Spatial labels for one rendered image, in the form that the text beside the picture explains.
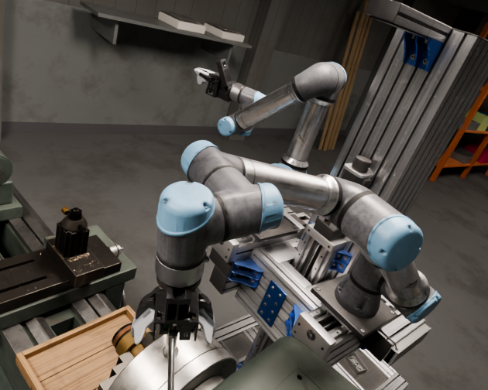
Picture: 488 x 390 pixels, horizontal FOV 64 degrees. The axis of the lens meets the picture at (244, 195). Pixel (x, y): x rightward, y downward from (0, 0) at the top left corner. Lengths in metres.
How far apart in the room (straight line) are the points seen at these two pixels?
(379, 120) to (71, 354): 1.23
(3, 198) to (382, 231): 1.45
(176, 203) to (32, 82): 4.00
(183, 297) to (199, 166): 0.21
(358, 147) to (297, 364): 0.81
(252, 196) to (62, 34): 3.93
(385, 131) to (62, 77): 3.62
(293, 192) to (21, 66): 3.82
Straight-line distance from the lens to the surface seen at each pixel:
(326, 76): 1.43
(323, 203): 0.87
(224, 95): 1.74
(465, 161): 8.65
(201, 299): 0.72
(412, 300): 1.20
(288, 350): 1.01
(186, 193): 0.53
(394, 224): 0.85
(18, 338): 1.42
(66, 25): 4.40
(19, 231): 1.80
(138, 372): 0.93
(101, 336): 1.39
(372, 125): 1.46
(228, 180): 0.61
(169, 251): 0.56
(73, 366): 1.32
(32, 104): 4.55
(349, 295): 1.35
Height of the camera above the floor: 1.95
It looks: 27 degrees down
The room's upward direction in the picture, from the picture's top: 20 degrees clockwise
